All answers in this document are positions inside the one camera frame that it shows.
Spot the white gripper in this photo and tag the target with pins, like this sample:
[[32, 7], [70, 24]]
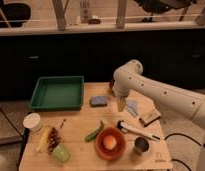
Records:
[[121, 90]]

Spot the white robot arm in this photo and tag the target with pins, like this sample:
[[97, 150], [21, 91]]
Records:
[[129, 77]]

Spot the blue sponge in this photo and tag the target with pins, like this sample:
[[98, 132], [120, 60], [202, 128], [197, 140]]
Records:
[[97, 101]]

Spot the grey blue cloth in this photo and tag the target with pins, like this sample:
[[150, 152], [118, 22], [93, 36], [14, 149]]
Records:
[[131, 107]]

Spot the dark red bowl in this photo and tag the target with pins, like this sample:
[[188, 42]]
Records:
[[111, 84]]

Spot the small wooden block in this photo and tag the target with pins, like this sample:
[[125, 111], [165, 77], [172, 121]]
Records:
[[148, 118]]

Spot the orange fruit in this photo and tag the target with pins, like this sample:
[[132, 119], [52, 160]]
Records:
[[109, 142]]

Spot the orange bowl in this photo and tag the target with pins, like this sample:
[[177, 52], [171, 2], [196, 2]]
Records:
[[117, 152]]

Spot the green cucumber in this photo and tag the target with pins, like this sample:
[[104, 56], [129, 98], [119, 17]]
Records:
[[94, 134]]

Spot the metal cup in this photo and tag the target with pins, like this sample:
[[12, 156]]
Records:
[[141, 145]]

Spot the green plastic tray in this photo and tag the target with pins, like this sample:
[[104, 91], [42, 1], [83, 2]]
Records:
[[58, 93]]

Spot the brown grape bunch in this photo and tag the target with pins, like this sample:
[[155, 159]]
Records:
[[53, 140]]

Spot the light green cup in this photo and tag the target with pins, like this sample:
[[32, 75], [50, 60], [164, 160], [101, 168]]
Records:
[[60, 153]]

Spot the dark red dish on ledge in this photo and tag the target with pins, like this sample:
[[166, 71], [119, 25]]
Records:
[[94, 21]]

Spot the white round container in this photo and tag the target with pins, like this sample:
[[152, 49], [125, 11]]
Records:
[[33, 122]]

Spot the black office chair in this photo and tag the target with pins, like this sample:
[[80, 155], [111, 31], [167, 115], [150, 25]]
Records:
[[162, 6]]

